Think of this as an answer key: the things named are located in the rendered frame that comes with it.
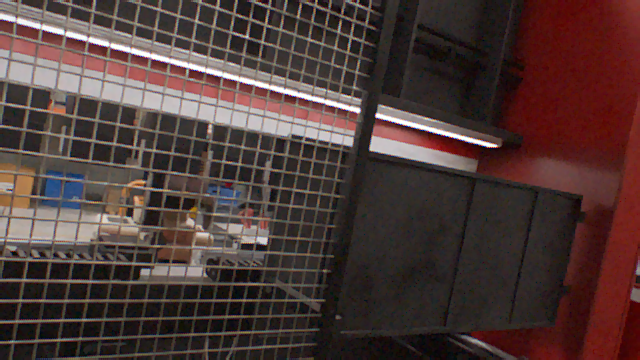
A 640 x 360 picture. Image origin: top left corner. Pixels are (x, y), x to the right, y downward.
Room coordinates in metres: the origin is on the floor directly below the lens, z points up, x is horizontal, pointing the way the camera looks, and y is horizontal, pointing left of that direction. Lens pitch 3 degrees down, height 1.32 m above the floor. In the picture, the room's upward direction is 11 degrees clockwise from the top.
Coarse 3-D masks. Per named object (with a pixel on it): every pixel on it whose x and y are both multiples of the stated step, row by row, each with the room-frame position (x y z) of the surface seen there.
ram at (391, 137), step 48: (0, 48) 1.21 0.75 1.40; (48, 48) 1.27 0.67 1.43; (96, 48) 1.33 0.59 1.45; (96, 96) 1.34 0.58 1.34; (192, 96) 1.48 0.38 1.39; (240, 96) 1.56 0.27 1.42; (288, 96) 1.65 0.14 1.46; (384, 144) 1.89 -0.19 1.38; (432, 144) 2.03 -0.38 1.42; (480, 144) 2.18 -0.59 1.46
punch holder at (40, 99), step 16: (0, 96) 1.22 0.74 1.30; (16, 96) 1.24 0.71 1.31; (32, 96) 1.26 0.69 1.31; (48, 96) 1.28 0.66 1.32; (16, 112) 1.24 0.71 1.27; (32, 112) 1.26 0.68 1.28; (0, 128) 1.23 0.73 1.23; (32, 128) 1.26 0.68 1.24; (0, 144) 1.23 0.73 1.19; (16, 144) 1.25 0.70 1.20; (32, 144) 1.27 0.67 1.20
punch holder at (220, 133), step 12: (216, 132) 1.59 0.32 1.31; (240, 132) 1.57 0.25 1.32; (264, 132) 1.62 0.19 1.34; (216, 144) 1.58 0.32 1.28; (240, 144) 1.57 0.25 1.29; (252, 144) 1.60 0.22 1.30; (264, 144) 1.62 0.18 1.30; (216, 156) 1.57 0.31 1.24; (228, 156) 1.56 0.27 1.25; (252, 156) 1.60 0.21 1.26; (264, 156) 1.62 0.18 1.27; (216, 168) 1.56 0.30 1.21; (228, 168) 1.56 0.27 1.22; (240, 168) 1.58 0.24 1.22; (252, 168) 1.61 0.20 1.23; (216, 180) 1.55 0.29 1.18; (240, 180) 1.59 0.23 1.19
